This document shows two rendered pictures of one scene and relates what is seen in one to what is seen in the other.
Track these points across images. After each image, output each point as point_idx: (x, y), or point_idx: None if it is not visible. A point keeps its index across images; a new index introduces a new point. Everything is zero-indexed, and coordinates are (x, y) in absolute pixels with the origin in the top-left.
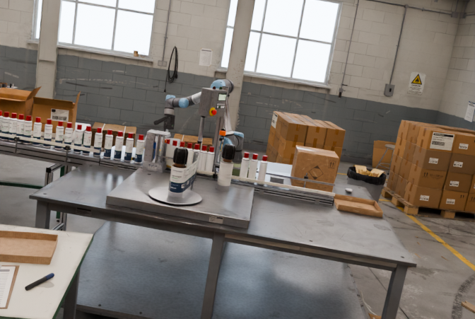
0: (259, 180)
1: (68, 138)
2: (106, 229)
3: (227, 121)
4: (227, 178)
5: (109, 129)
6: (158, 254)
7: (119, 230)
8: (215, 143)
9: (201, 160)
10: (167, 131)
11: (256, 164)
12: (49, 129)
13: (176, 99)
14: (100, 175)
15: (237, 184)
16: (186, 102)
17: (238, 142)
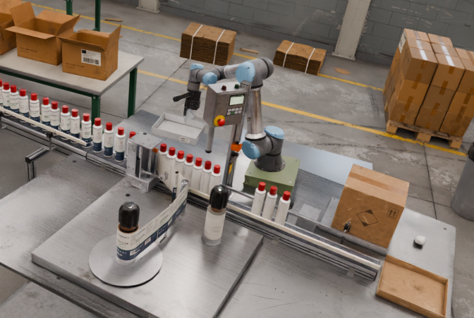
0: (276, 221)
1: (53, 121)
2: None
3: (255, 120)
4: (215, 231)
5: (96, 120)
6: None
7: None
8: (228, 156)
9: (202, 180)
10: (190, 111)
11: (273, 202)
12: (34, 106)
13: (201, 72)
14: (73, 185)
15: (245, 221)
16: (214, 79)
17: (272, 147)
